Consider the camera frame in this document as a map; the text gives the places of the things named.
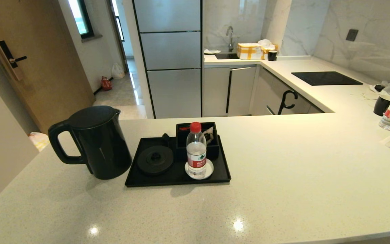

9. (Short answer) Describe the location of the black door lock handle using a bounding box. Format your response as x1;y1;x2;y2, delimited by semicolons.
0;40;28;81

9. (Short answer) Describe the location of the brown wooden door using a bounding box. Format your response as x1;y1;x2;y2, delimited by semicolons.
0;0;96;135

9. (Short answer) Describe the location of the black hook handle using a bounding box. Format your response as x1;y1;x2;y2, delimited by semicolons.
278;90;299;115

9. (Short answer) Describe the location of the black induction cooktop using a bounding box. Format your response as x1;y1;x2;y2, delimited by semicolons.
291;72;364;86

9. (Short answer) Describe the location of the cardboard box yellow tape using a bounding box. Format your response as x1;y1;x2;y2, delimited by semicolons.
237;43;263;60

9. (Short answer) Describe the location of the dark kitchen sink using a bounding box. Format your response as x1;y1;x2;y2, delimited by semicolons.
215;52;240;60

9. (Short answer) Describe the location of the black rectangular serving tray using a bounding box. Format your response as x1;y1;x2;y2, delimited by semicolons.
125;135;232;187

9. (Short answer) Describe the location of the crumpled white plastic wrap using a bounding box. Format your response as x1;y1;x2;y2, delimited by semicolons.
369;81;390;96

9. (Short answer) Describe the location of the grey drawer cabinet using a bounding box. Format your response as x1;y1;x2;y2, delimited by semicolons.
251;66;325;116

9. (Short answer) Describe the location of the black round kettle base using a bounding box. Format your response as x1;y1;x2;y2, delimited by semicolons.
137;145;174;175

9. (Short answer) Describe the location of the small yellow taped box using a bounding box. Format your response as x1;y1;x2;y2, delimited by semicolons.
262;44;279;60

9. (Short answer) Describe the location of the black framed window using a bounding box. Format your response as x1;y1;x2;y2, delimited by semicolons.
68;0;94;39

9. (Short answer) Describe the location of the black mug white inside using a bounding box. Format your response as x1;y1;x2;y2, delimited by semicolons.
373;95;390;117

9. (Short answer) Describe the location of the grey sink cabinet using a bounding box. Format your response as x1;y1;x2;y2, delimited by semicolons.
204;65;260;117

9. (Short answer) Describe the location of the black electric kettle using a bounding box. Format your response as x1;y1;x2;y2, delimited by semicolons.
48;105;133;180

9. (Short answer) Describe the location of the yellow white plastic bag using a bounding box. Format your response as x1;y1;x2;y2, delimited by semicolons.
28;132;51;152

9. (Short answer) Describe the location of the black compartment organizer box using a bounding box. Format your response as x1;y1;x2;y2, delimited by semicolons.
176;122;220;161

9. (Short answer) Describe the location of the silver refrigerator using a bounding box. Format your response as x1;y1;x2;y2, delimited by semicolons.
132;0;203;119

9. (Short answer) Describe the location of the sachet packet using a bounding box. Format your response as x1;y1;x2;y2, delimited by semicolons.
203;127;215;143

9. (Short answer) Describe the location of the clear water bottle green logo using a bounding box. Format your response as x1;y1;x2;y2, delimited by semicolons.
186;122;207;178

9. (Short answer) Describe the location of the chrome kitchen faucet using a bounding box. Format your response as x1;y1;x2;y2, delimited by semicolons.
226;26;235;52

